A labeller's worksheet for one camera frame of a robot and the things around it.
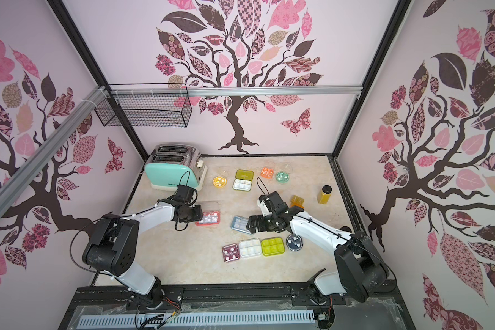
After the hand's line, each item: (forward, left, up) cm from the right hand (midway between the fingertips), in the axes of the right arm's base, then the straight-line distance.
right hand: (257, 223), depth 85 cm
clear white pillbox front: (-8, +3, -7) cm, 11 cm away
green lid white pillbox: (-7, -7, -7) cm, 12 cm away
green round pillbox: (+31, -15, -7) cm, 35 cm away
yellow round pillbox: (+27, +19, -6) cm, 34 cm away
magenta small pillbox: (-10, +11, -6) cm, 16 cm away
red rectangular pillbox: (+6, +21, -5) cm, 23 cm away
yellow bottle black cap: (+14, -33, 0) cm, 36 cm away
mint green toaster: (+26, +40, +10) cm, 48 cm away
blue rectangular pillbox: (+3, +8, -7) cm, 11 cm away
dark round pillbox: (-6, -16, -6) cm, 18 cm away
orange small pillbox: (+13, -21, -6) cm, 25 cm away
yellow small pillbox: (+16, -20, -7) cm, 26 cm away
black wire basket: (+48, +52, +28) cm, 76 cm away
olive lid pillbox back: (+30, +7, -8) cm, 32 cm away
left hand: (+6, +26, -7) cm, 28 cm away
